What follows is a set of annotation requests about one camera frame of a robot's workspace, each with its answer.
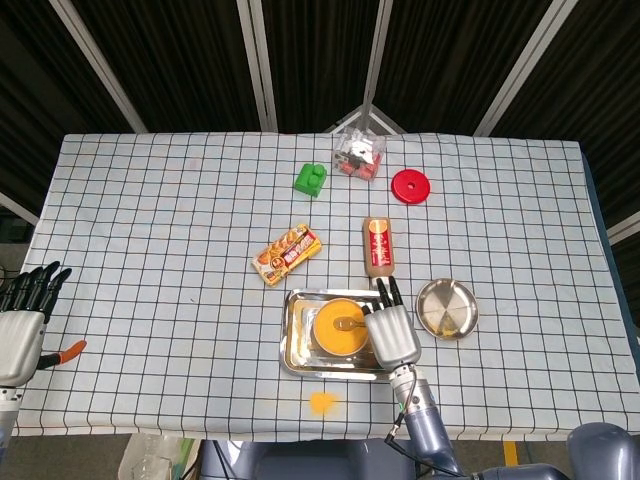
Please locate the blue grey robot torso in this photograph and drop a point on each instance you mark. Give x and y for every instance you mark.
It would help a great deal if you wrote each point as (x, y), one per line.
(310, 462)

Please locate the red round plastic disc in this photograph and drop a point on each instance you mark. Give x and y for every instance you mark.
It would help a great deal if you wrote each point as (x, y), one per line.
(420, 192)

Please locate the beige bowl of yellow powder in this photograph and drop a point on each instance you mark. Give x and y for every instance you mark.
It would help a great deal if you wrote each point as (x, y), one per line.
(332, 340)

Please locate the brown juice bottle red label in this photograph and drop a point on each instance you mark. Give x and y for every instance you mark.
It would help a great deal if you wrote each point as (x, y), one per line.
(378, 247)

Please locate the blue grey left robot arm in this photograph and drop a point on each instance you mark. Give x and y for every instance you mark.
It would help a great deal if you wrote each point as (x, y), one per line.
(7, 415)

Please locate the clear plastic box red items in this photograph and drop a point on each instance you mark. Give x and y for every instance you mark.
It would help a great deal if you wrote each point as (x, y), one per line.
(357, 155)

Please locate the spilled yellow powder pile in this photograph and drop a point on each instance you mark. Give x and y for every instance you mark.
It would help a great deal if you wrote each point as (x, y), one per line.
(322, 402)

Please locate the clear plastic bag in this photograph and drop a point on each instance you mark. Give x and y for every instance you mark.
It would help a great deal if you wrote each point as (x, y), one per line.
(150, 457)

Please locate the rectangular stainless steel tray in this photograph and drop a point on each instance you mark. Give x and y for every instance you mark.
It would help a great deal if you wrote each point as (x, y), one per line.
(300, 360)

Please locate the yellow snack package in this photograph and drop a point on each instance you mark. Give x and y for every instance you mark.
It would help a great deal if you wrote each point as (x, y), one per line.
(287, 255)

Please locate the metal spoon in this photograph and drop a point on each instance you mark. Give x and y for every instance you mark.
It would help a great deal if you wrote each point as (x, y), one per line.
(345, 324)

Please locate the round stainless steel plate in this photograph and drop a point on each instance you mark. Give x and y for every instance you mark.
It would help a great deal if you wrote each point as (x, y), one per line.
(447, 310)

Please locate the white black checkered tablecloth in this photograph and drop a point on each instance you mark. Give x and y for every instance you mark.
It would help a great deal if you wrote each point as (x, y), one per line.
(150, 250)

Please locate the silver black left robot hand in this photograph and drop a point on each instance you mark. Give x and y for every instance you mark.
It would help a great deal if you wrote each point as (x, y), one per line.
(17, 345)

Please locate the white partition frame post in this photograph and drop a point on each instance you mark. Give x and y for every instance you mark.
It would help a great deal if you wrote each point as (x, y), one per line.
(260, 65)
(375, 55)
(622, 229)
(100, 70)
(522, 67)
(17, 207)

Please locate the green toy building block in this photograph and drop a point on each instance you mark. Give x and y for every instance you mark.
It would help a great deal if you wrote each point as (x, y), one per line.
(309, 182)

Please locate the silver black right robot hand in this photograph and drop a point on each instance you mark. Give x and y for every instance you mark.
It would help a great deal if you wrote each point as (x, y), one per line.
(392, 335)

